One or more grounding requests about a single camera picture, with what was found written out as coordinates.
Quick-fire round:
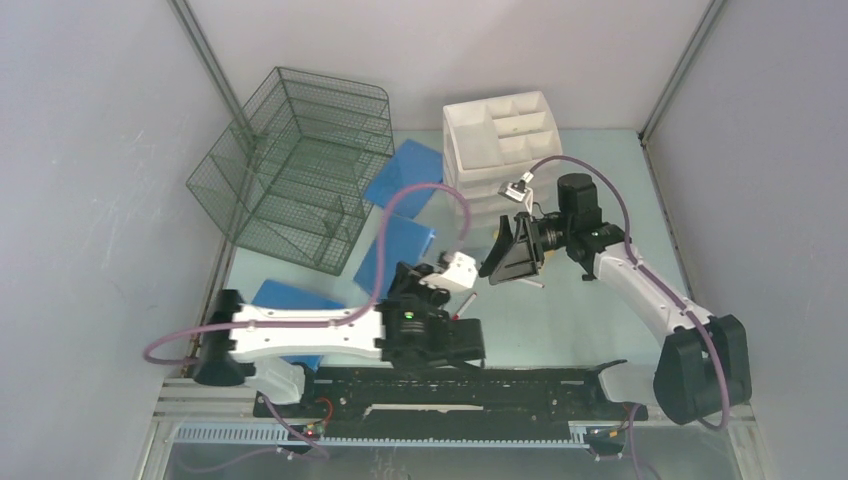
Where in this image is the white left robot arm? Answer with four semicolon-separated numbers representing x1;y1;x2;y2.
191;253;485;417

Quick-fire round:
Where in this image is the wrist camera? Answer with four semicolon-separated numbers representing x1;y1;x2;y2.
498;180;532;204
420;251;478;293

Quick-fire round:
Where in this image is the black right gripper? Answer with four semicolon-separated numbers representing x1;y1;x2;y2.
478;212;573;284

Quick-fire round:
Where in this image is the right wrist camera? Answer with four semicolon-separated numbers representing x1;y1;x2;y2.
498;180;532;204

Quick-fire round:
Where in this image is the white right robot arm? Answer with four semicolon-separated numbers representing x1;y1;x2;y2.
479;173;752;425

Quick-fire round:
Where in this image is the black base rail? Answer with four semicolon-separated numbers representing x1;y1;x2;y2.
153;360;757;448

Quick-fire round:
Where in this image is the red cap marker lower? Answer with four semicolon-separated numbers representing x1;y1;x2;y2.
452;292;478;321

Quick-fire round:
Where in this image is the red cap marker right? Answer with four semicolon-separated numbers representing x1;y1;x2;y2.
517;278;545;289

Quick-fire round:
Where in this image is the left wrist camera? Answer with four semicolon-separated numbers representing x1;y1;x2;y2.
420;251;478;293

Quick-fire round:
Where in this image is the green wire mesh rack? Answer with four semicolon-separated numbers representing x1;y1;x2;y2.
186;67;395;276

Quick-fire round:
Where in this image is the blue folder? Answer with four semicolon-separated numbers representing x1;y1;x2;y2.
364;140;443;208
250;278;348;372
353;215;435;300

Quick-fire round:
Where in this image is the white plastic drawer organizer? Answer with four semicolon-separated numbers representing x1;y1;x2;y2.
442;91;563;228

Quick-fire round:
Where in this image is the red cap marker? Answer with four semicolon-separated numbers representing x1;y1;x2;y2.
517;278;545;289
452;292;478;321

